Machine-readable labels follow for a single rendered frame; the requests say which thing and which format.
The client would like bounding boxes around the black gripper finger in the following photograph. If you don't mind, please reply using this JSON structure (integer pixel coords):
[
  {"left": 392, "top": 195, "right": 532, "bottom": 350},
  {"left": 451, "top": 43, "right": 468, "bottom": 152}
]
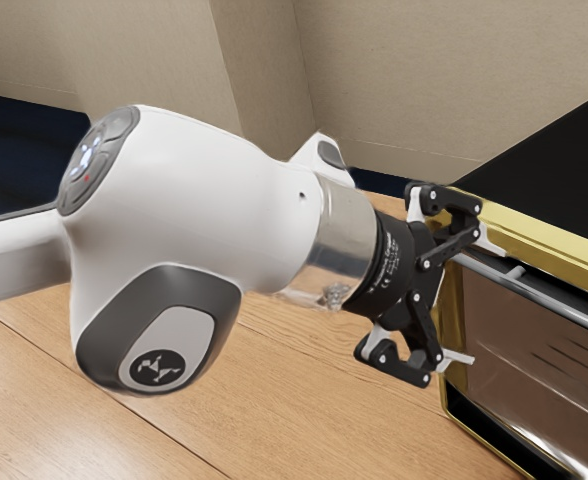
[
  {"left": 404, "top": 181, "right": 506, "bottom": 272},
  {"left": 354, "top": 288, "right": 476, "bottom": 390}
]

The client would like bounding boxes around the black oven with gold trim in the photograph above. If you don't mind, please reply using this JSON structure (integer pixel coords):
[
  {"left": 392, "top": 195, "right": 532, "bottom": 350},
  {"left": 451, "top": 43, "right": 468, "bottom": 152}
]
[{"left": 430, "top": 84, "right": 588, "bottom": 480}]

